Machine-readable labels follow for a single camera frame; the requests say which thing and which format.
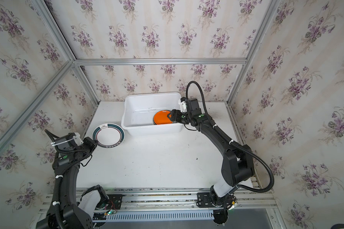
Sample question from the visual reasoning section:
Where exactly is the white plastic bin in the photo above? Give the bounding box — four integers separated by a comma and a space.
121, 92, 183, 136

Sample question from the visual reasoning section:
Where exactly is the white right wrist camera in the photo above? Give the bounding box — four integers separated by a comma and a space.
179, 97, 187, 113

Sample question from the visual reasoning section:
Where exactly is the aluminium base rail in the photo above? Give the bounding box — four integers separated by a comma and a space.
31, 187, 282, 229

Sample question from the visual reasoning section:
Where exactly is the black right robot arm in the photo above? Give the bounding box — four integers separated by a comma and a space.
167, 97, 254, 207

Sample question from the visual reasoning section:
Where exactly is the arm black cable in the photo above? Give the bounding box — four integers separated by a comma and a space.
185, 81, 275, 193
44, 129, 94, 229

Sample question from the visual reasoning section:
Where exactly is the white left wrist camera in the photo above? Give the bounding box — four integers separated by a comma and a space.
51, 133, 84, 148

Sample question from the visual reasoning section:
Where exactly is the white green rim plate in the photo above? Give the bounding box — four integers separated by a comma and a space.
92, 123, 125, 148

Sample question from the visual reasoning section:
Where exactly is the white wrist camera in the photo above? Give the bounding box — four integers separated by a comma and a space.
51, 133, 84, 148
179, 97, 187, 113

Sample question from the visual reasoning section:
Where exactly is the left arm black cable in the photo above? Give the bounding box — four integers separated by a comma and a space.
44, 129, 94, 229

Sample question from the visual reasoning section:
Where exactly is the orange plate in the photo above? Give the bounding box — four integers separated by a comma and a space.
153, 110, 174, 125

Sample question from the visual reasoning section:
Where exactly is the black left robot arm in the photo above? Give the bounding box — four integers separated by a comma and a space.
36, 129, 97, 229

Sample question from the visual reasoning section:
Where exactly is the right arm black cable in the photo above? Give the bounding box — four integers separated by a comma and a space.
185, 81, 275, 193

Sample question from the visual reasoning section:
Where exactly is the aluminium frame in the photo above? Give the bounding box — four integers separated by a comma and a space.
0, 1, 271, 194

